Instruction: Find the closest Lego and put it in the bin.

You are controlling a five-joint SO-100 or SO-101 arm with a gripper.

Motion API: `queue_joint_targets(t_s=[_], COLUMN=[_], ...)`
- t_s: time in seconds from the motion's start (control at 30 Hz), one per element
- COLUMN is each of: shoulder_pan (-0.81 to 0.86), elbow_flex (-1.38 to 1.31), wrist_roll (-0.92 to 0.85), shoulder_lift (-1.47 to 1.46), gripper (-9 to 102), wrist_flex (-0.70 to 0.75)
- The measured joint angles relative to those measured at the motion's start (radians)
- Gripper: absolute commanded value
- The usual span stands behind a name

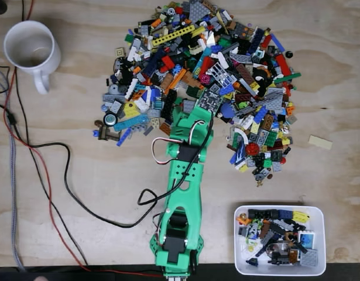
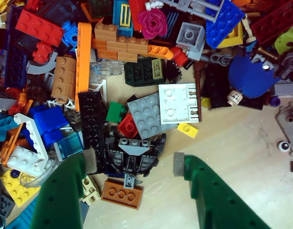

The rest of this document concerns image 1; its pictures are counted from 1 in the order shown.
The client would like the black Lego plate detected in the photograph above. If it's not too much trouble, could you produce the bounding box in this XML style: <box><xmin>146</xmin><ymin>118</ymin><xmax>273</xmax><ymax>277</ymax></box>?
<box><xmin>161</xmin><ymin>88</ymin><xmax>178</xmax><ymax>119</ymax></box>

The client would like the blue dome Lego piece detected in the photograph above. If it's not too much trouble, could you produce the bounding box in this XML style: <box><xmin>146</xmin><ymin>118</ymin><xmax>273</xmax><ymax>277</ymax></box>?
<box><xmin>218</xmin><ymin>104</ymin><xmax>236</xmax><ymax>119</ymax></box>

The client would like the orange long Lego plate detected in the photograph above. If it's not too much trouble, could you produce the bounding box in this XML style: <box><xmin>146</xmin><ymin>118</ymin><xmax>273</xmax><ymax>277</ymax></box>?
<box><xmin>164</xmin><ymin>68</ymin><xmax>187</xmax><ymax>95</ymax></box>

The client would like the white lattice Lego window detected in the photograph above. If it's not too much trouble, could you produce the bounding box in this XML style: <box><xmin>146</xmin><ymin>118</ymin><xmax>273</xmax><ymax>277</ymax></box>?
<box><xmin>210</xmin><ymin>61</ymin><xmax>238</xmax><ymax>88</ymax></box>

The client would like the red sloped Lego piece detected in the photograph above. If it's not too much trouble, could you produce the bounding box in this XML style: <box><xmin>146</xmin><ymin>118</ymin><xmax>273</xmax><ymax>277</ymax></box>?
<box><xmin>198</xmin><ymin>56</ymin><xmax>216</xmax><ymax>80</ymax></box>

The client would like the yellow wedge Lego plate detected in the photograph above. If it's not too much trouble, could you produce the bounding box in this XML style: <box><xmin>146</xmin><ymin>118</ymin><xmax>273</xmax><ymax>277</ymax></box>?
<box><xmin>122</xmin><ymin>101</ymin><xmax>141</xmax><ymax>119</ymax></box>

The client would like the white Lego arch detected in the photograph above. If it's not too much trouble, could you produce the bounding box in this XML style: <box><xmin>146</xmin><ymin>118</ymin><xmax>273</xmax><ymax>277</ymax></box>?
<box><xmin>233</xmin><ymin>128</ymin><xmax>251</xmax><ymax>148</ymax></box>

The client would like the red small Lego brick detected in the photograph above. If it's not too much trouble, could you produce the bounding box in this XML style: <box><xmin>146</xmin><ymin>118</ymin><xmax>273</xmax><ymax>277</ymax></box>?
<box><xmin>160</xmin><ymin>55</ymin><xmax>176</xmax><ymax>70</ymax></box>

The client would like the blue printed wedge Lego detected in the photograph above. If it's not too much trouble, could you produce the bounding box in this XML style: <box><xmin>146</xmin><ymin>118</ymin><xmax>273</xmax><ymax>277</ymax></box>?
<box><xmin>229</xmin><ymin>140</ymin><xmax>246</xmax><ymax>166</ymax></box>

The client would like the blue narrow Lego plate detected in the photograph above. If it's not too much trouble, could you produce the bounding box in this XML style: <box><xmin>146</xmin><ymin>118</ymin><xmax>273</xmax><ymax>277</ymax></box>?
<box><xmin>115</xmin><ymin>128</ymin><xmax>132</xmax><ymax>148</ymax></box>

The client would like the brown long Lego plate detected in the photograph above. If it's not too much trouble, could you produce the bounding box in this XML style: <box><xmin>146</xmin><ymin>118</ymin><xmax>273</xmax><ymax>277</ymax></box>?
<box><xmin>235</xmin><ymin>63</ymin><xmax>255</xmax><ymax>86</ymax></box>

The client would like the red round Lego gear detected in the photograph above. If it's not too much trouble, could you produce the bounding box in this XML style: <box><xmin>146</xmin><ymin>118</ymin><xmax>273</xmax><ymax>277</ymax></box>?
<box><xmin>245</xmin><ymin>142</ymin><xmax>260</xmax><ymax>157</ymax></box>

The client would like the black Lego wheel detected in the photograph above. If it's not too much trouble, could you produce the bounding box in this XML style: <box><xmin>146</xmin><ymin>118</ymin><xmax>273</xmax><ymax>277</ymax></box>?
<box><xmin>102</xmin><ymin>112</ymin><xmax>119</xmax><ymax>128</ymax></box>

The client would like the brown square Lego tile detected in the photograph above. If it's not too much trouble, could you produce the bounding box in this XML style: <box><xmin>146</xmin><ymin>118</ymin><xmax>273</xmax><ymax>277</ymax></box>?
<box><xmin>261</xmin><ymin>114</ymin><xmax>276</xmax><ymax>131</ymax></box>

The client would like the large grey Lego plate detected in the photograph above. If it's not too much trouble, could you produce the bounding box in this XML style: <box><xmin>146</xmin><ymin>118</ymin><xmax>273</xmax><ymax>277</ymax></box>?
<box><xmin>256</xmin><ymin>87</ymin><xmax>284</xmax><ymax>114</ymax></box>

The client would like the brown Lego piece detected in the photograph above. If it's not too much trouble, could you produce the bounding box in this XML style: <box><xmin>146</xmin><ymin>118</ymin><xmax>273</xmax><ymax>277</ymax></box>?
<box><xmin>94</xmin><ymin>119</ymin><xmax>122</xmax><ymax>141</ymax></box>

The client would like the green square Lego plate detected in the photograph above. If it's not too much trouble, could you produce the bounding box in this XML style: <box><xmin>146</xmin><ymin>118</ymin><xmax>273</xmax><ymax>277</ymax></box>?
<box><xmin>264</xmin><ymin>130</ymin><xmax>279</xmax><ymax>146</ymax></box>

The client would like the green long Lego plate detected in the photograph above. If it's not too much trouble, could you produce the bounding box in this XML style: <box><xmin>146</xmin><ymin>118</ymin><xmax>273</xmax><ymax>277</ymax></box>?
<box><xmin>274</xmin><ymin>71</ymin><xmax>302</xmax><ymax>83</ymax></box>

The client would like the red long Lego brick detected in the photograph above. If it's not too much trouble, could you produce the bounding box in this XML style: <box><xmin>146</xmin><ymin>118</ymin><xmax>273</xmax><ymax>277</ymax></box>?
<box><xmin>275</xmin><ymin>54</ymin><xmax>293</xmax><ymax>78</ymax></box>

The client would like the black long Lego piece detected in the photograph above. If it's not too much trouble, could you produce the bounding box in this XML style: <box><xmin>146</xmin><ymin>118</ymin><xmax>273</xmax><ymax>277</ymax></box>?
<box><xmin>247</xmin><ymin>208</ymin><xmax>279</xmax><ymax>219</ymax></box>

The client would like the tan flat Lego plate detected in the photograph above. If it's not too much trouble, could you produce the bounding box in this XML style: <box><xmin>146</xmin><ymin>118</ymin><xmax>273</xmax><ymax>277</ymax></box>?
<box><xmin>308</xmin><ymin>134</ymin><xmax>334</xmax><ymax>151</ymax></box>

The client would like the yellow Lego piece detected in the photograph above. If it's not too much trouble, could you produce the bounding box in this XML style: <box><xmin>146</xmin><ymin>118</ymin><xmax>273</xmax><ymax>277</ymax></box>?
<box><xmin>291</xmin><ymin>210</ymin><xmax>311</xmax><ymax>223</ymax></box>

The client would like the white plastic bin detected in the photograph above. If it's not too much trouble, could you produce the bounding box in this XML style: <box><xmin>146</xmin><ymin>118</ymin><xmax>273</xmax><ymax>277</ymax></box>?
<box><xmin>233</xmin><ymin>204</ymin><xmax>327</xmax><ymax>277</ymax></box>

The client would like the grey square Lego plate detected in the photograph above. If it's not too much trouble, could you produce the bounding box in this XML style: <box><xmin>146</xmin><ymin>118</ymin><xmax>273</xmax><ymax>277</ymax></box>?
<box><xmin>299</xmin><ymin>248</ymin><xmax>320</xmax><ymax>268</ymax></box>

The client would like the light blue long plate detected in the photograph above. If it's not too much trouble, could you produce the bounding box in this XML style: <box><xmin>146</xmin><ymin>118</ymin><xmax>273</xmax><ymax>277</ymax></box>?
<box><xmin>112</xmin><ymin>114</ymin><xmax>150</xmax><ymax>132</ymax></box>

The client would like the yellow long technic beam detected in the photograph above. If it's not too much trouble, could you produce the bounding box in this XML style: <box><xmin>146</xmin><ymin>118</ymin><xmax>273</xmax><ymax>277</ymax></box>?
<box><xmin>152</xmin><ymin>24</ymin><xmax>196</xmax><ymax>46</ymax></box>

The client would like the dark grey wedge plate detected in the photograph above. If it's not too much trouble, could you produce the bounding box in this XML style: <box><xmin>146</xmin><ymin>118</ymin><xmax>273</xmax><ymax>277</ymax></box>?
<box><xmin>188</xmin><ymin>0</ymin><xmax>212</xmax><ymax>23</ymax></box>

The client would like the white ceramic mug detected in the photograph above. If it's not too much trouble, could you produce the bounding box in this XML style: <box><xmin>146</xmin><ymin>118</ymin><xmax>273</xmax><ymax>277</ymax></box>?
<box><xmin>3</xmin><ymin>19</ymin><xmax>62</xmax><ymax>95</ymax></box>

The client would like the camera circuit board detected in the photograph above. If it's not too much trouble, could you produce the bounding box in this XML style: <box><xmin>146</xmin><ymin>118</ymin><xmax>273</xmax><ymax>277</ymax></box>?
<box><xmin>197</xmin><ymin>88</ymin><xmax>225</xmax><ymax>115</ymax></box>

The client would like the white red black servo wire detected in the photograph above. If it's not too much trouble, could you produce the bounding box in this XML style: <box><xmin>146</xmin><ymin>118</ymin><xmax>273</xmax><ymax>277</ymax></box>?
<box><xmin>151</xmin><ymin>136</ymin><xmax>184</xmax><ymax>167</ymax></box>

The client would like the thick black cable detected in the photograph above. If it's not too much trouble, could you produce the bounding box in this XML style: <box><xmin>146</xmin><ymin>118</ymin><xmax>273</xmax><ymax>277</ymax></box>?
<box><xmin>0</xmin><ymin>101</ymin><xmax>169</xmax><ymax>228</ymax></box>

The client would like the thin black cable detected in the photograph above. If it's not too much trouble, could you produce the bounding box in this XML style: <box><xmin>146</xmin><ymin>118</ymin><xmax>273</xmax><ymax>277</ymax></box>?
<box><xmin>13</xmin><ymin>66</ymin><xmax>89</xmax><ymax>266</ymax></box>

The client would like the white blue Lego frame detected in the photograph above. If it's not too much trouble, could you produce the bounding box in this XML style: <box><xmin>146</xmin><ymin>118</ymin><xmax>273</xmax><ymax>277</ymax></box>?
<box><xmin>297</xmin><ymin>231</ymin><xmax>318</xmax><ymax>245</ymax></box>

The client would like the grey braided cable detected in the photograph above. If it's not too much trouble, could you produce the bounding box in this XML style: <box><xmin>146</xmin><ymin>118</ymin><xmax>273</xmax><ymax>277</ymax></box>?
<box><xmin>0</xmin><ymin>63</ymin><xmax>26</xmax><ymax>272</ymax></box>

